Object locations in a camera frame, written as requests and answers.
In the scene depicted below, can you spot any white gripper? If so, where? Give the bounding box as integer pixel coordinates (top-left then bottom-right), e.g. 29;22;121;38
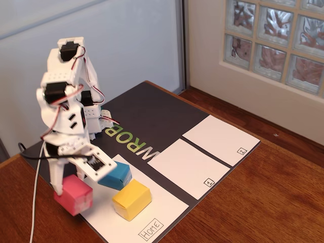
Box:
42;131;118;196

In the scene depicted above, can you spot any red paper box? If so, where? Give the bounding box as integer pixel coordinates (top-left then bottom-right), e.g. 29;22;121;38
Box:
53;174;94;216

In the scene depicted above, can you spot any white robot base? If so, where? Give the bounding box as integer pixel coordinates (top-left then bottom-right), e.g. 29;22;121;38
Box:
83;105;119;141

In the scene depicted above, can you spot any blue paper box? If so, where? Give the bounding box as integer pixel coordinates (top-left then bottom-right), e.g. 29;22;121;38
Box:
97;161;133;191

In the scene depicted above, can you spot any yellow paper box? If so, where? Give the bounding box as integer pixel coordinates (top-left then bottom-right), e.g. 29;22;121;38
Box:
112;179;152;222

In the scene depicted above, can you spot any white paper sheet marked HOME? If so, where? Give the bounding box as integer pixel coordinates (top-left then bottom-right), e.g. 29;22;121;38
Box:
77;154;190;243

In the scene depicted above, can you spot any black mat with WRO print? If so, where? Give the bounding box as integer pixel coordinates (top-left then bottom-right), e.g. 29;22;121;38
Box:
20;80;262;243

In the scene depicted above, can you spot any white paper sheet marked 1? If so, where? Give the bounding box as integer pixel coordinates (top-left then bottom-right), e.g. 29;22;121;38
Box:
146;138;231;201

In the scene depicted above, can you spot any white paper sheet marked 2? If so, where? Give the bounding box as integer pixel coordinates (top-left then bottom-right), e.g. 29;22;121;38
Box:
181;114;259;167

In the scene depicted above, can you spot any glass block window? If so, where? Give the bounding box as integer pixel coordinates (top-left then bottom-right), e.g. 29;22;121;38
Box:
219;0;324;99

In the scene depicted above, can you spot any white cable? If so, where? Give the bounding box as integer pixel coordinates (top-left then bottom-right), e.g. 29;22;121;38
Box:
29;143;46;243

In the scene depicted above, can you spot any red white black servo wire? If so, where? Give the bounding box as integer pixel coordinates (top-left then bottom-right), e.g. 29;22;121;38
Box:
45;85;85;110

